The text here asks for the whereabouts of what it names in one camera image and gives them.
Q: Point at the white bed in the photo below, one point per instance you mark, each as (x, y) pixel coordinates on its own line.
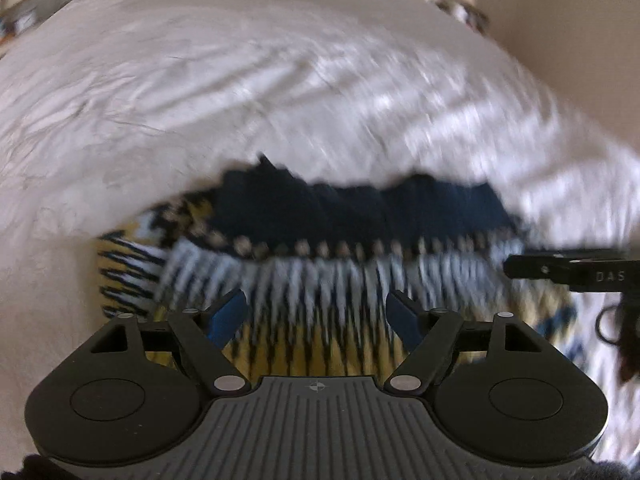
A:
(250, 85)

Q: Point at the patterned knit sweater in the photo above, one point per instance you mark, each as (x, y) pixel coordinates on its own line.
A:
(325, 285)

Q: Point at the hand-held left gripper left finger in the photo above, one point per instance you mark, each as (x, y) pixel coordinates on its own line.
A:
(227, 317)

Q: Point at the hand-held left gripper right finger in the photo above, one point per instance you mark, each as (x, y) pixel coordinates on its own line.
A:
(405, 317)

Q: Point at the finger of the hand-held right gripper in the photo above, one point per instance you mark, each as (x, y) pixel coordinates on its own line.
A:
(537, 266)

